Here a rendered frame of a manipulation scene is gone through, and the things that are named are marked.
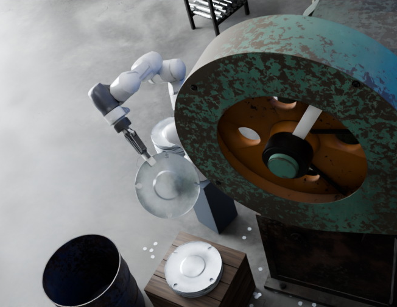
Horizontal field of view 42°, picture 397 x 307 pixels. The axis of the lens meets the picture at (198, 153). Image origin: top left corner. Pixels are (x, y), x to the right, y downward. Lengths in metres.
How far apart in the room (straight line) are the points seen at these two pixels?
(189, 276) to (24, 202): 1.72
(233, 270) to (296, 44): 1.46
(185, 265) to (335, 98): 1.43
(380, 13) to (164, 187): 1.09
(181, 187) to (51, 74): 2.99
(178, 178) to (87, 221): 1.42
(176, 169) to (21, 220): 1.81
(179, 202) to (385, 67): 1.12
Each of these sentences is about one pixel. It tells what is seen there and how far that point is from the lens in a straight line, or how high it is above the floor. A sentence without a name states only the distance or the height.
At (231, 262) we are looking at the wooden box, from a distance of 2.65.
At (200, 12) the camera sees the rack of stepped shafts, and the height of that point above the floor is 0.19.
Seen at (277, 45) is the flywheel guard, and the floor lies 1.74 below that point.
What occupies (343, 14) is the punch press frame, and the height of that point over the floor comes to 1.50.
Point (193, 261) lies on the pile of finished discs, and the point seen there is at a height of 0.40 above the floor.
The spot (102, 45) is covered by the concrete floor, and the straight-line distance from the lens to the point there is 5.12.
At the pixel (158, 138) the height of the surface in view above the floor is 0.23.
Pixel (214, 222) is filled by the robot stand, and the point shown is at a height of 0.13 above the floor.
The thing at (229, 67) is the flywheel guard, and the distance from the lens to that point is 1.52.
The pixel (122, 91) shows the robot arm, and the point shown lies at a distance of 2.21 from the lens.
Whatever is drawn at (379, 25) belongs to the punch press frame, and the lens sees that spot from 1.90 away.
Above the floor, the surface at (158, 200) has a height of 0.92.
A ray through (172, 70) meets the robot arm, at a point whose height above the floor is 1.12.
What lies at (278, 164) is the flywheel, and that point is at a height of 1.35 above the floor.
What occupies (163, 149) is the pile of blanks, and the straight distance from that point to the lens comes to 3.48.
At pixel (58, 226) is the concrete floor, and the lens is 3.64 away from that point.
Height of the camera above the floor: 2.58
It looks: 45 degrees down
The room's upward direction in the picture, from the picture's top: 18 degrees counter-clockwise
